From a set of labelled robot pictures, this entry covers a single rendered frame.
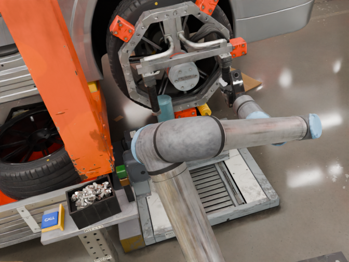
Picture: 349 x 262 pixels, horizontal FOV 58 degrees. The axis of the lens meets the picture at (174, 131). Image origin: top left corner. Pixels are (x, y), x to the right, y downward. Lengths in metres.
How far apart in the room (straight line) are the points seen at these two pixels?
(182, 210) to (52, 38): 0.72
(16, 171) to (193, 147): 1.23
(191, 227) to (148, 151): 0.26
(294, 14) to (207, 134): 1.38
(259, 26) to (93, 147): 1.17
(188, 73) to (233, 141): 0.64
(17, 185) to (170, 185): 1.16
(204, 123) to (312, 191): 1.38
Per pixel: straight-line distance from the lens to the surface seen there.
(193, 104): 1.71
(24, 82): 1.87
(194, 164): 2.02
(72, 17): 1.72
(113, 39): 1.57
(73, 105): 1.31
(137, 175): 1.78
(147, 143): 0.85
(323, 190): 2.10
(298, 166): 2.21
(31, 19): 1.18
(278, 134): 1.03
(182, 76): 1.44
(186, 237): 0.95
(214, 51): 1.38
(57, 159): 1.78
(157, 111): 1.41
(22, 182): 1.86
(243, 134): 0.90
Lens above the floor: 1.57
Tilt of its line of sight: 39 degrees down
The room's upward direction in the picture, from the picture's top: 10 degrees counter-clockwise
